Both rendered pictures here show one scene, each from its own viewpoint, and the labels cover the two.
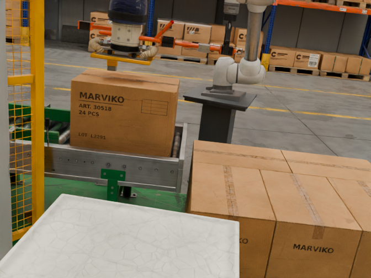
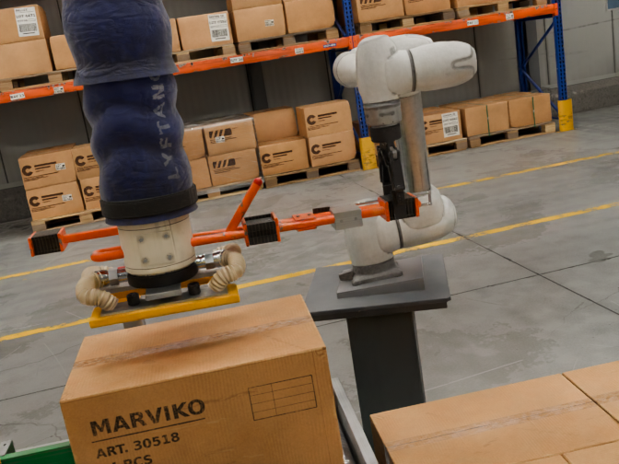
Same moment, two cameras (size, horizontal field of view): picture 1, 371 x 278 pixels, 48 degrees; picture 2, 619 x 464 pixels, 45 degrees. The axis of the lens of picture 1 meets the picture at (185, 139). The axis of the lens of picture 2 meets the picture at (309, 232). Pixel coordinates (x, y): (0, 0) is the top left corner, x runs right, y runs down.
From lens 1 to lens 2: 77 cm
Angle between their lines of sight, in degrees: 8
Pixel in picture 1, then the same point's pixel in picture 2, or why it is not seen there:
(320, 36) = not seen: hidden behind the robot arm
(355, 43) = (507, 72)
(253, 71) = (431, 214)
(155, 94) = (275, 366)
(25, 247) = not seen: outside the picture
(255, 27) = (414, 125)
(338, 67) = (496, 122)
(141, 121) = (259, 440)
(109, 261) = not seen: outside the picture
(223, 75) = (370, 241)
